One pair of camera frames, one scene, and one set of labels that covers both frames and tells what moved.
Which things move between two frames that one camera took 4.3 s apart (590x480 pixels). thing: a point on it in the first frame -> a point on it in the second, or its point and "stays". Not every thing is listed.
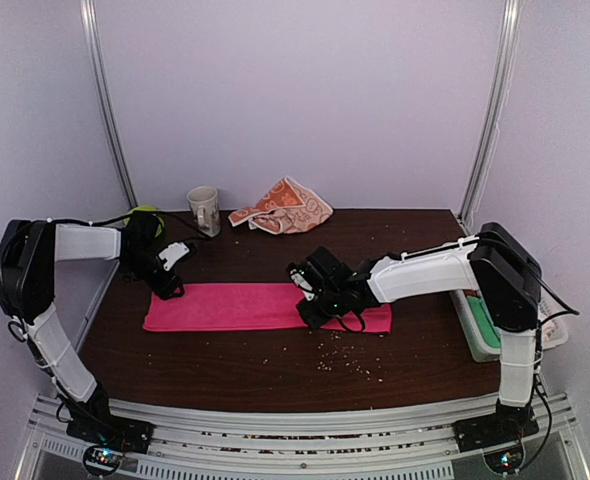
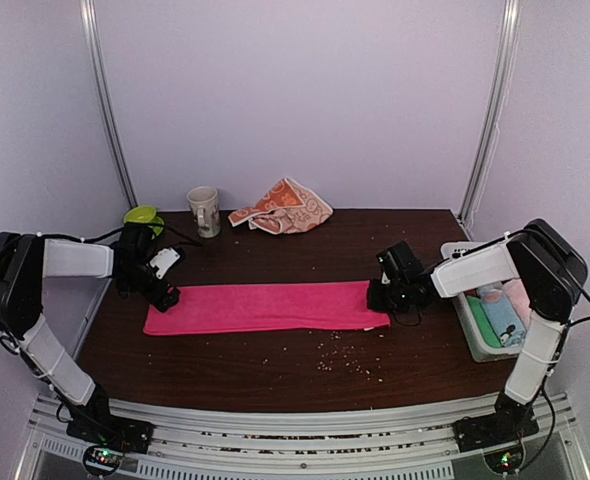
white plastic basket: (553, 332) stays
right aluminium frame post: (508, 43) stays
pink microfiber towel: (245, 306) stays
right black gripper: (311, 318) -> (374, 303)
